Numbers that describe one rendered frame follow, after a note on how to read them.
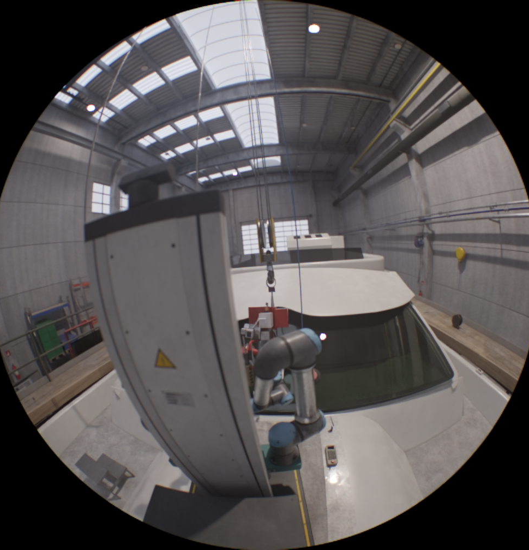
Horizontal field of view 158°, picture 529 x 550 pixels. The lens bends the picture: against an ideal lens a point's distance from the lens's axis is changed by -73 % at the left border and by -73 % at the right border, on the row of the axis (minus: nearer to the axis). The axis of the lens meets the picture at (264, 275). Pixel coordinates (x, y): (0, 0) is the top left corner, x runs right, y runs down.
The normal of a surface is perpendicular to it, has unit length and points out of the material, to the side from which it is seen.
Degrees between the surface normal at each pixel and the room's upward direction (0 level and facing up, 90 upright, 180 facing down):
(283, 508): 0
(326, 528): 0
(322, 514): 0
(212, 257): 90
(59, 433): 90
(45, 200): 90
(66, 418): 90
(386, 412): 50
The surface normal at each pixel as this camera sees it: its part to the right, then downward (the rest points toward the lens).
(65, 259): 0.99, -0.07
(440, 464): -0.09, -0.99
